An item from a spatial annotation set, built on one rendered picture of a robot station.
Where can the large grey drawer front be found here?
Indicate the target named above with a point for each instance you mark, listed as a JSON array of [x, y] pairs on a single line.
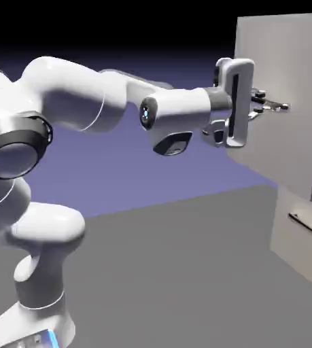
[[283, 62]]

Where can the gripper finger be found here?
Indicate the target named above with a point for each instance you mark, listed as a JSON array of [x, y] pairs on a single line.
[[259, 95], [256, 111]]

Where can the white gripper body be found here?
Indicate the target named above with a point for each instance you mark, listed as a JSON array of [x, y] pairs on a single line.
[[244, 81]]

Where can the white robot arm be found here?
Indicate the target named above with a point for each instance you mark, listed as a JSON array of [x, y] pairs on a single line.
[[63, 92]]

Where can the small grey drawer front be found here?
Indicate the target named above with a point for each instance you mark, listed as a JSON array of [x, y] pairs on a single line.
[[291, 250]]

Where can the grey cabinet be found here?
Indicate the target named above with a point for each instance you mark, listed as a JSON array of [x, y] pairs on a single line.
[[294, 163]]

